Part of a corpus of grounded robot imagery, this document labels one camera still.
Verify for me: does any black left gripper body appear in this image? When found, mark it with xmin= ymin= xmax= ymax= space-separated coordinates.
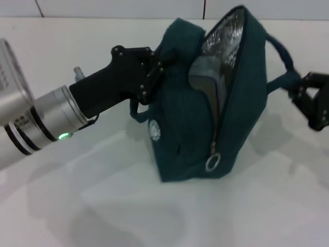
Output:
xmin=68 ymin=45 xmax=155 ymax=119

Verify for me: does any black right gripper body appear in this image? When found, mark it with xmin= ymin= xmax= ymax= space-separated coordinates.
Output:
xmin=307 ymin=87 xmax=329 ymax=133

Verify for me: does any clear blue-rimmed plastic container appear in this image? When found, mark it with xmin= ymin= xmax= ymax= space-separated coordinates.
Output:
xmin=187 ymin=55 xmax=222 ymax=91

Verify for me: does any dark teal lunch bag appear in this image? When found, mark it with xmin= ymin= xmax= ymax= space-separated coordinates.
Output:
xmin=130 ymin=4 xmax=302 ymax=184

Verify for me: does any silver left wrist plug stub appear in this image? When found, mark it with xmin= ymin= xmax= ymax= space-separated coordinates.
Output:
xmin=72 ymin=66 xmax=86 ymax=82

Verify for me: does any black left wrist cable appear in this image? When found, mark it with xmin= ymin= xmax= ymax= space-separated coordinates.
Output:
xmin=76 ymin=114 xmax=101 ymax=131

